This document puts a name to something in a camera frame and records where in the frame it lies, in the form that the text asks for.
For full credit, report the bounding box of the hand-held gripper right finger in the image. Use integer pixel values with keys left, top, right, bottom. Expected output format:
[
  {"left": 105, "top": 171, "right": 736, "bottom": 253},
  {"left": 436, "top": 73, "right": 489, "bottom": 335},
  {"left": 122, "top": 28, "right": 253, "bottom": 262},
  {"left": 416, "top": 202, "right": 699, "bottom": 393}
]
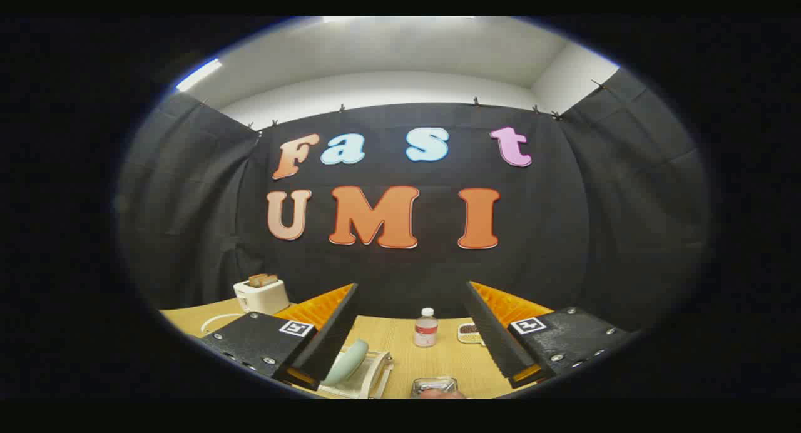
[{"left": 463, "top": 282, "right": 639, "bottom": 389}]

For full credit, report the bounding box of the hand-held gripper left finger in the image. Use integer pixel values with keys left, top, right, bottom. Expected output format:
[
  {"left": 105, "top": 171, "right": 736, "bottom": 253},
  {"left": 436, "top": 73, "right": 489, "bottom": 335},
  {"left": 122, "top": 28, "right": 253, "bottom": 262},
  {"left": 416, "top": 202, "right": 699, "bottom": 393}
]
[{"left": 199, "top": 283, "right": 359, "bottom": 390}]

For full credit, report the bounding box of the light green plate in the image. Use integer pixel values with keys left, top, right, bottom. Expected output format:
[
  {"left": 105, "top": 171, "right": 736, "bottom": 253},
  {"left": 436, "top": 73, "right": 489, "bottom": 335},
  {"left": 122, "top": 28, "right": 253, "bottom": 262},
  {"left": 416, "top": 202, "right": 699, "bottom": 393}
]
[{"left": 322, "top": 339, "right": 370, "bottom": 387}]

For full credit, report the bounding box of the white wire dish rack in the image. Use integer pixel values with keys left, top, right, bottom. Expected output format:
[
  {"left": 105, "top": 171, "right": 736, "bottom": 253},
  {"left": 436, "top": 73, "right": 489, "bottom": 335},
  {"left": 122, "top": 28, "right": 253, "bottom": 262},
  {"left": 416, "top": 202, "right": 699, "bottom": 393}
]
[{"left": 200, "top": 313, "right": 395, "bottom": 399}]

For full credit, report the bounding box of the metal mesh basket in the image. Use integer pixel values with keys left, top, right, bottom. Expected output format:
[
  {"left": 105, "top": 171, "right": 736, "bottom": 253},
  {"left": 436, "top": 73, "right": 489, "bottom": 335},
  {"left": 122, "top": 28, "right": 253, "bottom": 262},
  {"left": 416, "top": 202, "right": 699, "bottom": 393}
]
[{"left": 411, "top": 376, "right": 459, "bottom": 399}]

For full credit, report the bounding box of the white divided dish with beans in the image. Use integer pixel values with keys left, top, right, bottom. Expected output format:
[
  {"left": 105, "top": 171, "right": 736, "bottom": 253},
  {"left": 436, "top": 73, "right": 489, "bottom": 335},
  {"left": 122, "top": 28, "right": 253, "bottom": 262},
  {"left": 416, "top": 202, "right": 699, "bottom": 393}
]
[{"left": 457, "top": 322, "right": 486, "bottom": 346}]

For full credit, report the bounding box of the clear bottle with red label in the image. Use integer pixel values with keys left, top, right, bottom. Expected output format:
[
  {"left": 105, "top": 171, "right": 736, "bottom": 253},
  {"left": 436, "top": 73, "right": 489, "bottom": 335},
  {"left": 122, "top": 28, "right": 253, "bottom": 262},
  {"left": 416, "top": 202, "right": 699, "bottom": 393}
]
[{"left": 414, "top": 307, "right": 439, "bottom": 348}]

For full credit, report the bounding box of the white toaster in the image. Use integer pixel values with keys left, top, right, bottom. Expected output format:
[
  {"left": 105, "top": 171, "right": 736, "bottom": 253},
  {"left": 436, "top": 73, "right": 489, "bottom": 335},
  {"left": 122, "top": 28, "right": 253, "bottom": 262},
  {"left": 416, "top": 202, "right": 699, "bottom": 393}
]
[{"left": 233, "top": 278, "right": 290, "bottom": 315}]

